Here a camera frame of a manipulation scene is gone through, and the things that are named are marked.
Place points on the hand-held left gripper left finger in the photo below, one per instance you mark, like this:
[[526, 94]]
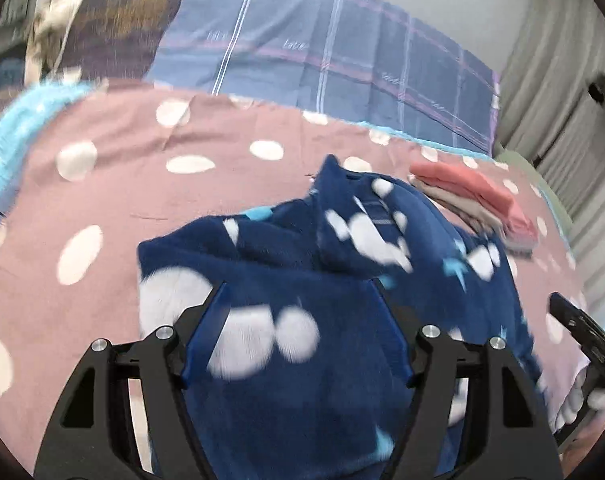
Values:
[[207, 330]]

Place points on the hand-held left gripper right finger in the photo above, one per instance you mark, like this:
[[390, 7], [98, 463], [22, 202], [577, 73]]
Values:
[[395, 330]]

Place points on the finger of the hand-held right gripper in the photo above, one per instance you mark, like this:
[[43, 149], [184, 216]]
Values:
[[595, 402], [587, 340]]

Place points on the navy fleece garment white dots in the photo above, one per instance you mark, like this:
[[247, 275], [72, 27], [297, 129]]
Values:
[[292, 260]]

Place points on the stack of folded clothes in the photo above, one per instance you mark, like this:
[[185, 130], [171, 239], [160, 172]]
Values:
[[462, 205]]

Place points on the pink polka-dot blanket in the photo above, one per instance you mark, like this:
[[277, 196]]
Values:
[[132, 185]]

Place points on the coral folded garment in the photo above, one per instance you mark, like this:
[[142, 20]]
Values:
[[472, 180]]

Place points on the small black fixture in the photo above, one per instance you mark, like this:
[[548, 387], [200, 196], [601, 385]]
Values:
[[598, 90]]

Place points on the grey curtain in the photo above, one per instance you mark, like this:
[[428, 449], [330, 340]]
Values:
[[547, 85]]

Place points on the light blue fuzzy blanket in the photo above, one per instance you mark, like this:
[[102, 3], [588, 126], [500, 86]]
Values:
[[12, 130]]

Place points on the blue plaid quilt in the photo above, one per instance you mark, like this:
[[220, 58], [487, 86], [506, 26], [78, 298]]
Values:
[[307, 50]]

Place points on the dark purple patterned pillow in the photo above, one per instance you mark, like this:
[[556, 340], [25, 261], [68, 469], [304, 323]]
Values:
[[122, 20]]

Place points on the beige crumpled cloth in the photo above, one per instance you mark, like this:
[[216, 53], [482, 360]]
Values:
[[47, 35]]

